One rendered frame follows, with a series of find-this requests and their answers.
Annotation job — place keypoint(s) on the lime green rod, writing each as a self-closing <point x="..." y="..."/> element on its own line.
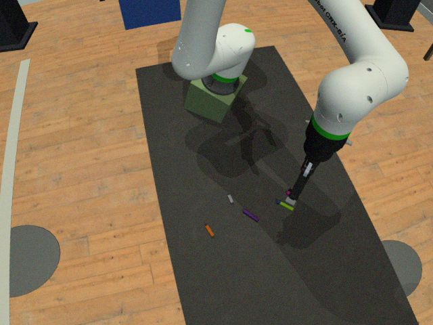
<point x="286" y="206"/>

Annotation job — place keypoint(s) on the orange rod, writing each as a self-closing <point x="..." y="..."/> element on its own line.
<point x="209" y="231"/>

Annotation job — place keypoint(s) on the purple rod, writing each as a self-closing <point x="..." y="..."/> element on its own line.
<point x="251" y="215"/>

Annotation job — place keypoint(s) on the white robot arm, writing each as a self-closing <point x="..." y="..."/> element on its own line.
<point x="376" y="74"/>

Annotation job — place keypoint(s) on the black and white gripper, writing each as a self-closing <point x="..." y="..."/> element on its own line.
<point x="314" y="157"/>

